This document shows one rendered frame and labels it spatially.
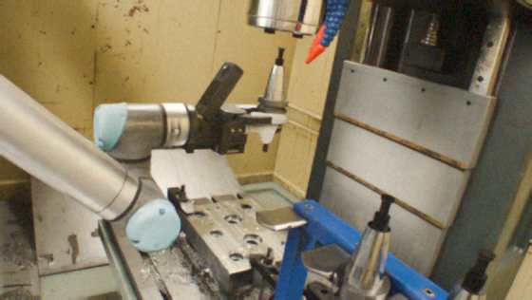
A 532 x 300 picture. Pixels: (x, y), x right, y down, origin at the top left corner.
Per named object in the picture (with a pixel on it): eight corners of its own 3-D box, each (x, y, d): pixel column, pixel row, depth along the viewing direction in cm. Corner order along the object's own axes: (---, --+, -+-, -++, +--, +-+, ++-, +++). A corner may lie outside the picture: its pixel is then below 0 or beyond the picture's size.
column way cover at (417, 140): (423, 285, 94) (488, 97, 78) (312, 206, 130) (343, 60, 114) (432, 280, 96) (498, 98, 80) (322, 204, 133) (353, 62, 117)
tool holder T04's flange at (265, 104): (292, 115, 75) (294, 103, 74) (265, 113, 72) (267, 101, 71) (276, 106, 80) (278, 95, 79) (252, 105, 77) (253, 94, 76)
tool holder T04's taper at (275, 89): (288, 102, 74) (294, 68, 72) (269, 100, 72) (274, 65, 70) (277, 96, 78) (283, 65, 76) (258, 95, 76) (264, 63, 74)
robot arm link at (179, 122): (156, 99, 66) (170, 110, 59) (180, 99, 68) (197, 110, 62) (153, 138, 68) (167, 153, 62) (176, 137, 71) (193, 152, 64)
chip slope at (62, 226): (43, 313, 98) (34, 237, 90) (32, 206, 150) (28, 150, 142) (287, 256, 147) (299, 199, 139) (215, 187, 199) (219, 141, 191)
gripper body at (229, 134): (229, 140, 77) (175, 143, 71) (234, 101, 75) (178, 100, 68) (248, 153, 72) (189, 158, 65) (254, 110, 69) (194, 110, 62)
